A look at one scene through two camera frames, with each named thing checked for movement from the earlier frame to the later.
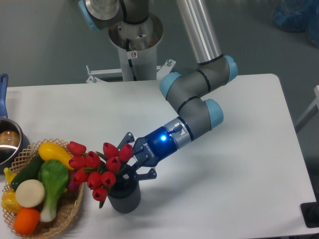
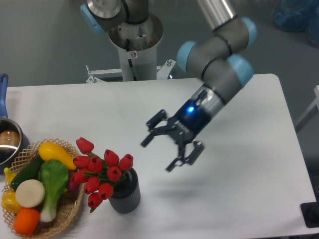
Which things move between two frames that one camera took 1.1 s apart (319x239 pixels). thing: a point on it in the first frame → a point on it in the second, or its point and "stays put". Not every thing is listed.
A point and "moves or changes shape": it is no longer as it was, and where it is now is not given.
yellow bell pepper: [9, 202] stays put
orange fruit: [26, 220] stays put
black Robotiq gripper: [149, 151] → [186, 125]
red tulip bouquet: [100, 172] moves or changes shape
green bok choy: [54, 175] stays put
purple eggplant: [73, 185] stays put
